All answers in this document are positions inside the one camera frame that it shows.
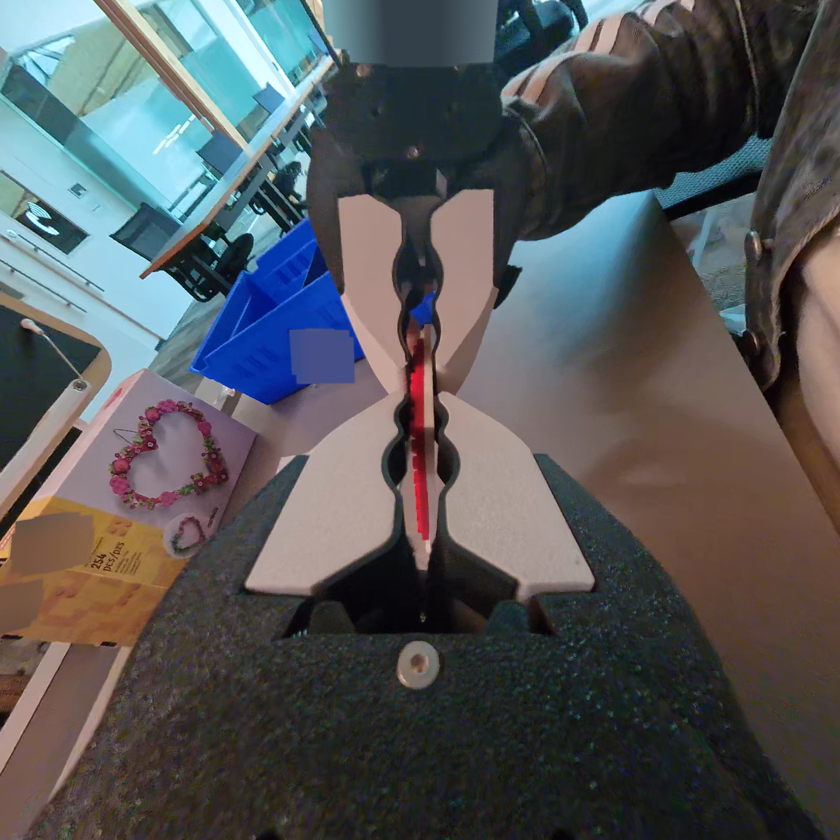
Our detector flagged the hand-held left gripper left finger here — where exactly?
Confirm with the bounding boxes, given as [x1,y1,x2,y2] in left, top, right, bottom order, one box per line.
[244,394,422,599]

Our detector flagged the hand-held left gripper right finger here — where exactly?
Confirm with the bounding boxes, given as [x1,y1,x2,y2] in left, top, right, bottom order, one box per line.
[430,392,597,601]

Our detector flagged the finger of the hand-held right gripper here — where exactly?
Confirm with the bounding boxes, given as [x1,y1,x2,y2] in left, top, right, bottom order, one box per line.
[336,194,412,395]
[428,188,497,395]

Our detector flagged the blue divided plastic bin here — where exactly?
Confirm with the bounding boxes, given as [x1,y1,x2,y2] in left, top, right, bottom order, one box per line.
[190,218,437,406]

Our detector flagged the long red lego plate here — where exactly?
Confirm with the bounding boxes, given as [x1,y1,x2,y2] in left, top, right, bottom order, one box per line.
[407,327,434,547]

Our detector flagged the person's right forearm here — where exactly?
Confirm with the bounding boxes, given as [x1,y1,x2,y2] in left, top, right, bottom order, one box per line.
[502,0,788,242]

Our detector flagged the yellow white lego box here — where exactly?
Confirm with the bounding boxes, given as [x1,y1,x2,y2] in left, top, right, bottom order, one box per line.
[0,369,258,649]

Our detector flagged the wood top office table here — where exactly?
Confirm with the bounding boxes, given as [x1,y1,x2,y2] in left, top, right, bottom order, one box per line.
[140,56,342,303]

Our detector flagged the black mesh office chair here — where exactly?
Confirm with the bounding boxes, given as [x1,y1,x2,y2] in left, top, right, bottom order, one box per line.
[656,136,775,221]

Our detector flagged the bent plywood black chair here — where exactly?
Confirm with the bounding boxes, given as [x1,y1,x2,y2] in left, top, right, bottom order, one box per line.
[0,292,112,519]

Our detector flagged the person's light trousers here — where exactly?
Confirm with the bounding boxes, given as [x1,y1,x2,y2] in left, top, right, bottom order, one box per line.
[774,243,840,526]

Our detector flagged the person's dark jacket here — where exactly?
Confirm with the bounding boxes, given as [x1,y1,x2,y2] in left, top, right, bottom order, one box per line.
[742,0,840,395]

